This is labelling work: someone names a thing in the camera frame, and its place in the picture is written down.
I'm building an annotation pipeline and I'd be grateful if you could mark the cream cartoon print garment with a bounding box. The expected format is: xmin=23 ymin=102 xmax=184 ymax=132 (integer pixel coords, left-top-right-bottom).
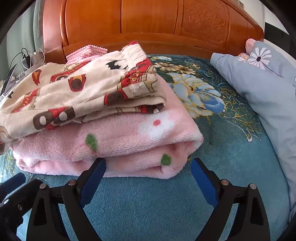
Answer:
xmin=1 ymin=41 xmax=166 ymax=153

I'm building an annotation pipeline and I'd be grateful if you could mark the pink folded fleece garment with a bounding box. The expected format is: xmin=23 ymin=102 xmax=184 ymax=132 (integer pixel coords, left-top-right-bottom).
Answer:
xmin=12 ymin=78 xmax=204 ymax=179

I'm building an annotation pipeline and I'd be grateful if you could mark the light blue floral quilt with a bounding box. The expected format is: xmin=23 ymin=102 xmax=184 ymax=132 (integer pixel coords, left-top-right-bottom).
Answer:
xmin=210 ymin=41 xmax=295 ymax=218

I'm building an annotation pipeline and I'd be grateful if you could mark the pink striped folded cloth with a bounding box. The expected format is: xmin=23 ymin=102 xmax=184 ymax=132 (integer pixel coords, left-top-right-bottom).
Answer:
xmin=66 ymin=45 xmax=108 ymax=64

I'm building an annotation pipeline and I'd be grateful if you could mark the green curtain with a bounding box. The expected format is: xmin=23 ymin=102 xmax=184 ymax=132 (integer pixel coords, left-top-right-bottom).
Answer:
xmin=1 ymin=1 xmax=45 ymax=80

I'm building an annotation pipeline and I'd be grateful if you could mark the white black glossy wardrobe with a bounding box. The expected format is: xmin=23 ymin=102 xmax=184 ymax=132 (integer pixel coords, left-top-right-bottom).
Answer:
xmin=234 ymin=0 xmax=295 ymax=58

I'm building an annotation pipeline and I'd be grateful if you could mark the orange wooden headboard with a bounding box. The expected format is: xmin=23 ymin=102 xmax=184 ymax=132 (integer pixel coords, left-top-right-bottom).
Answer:
xmin=43 ymin=0 xmax=264 ymax=64

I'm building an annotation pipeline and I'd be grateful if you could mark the bedside cables and charger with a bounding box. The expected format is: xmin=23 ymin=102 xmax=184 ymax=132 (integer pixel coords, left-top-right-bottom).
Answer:
xmin=0 ymin=47 xmax=46 ymax=98

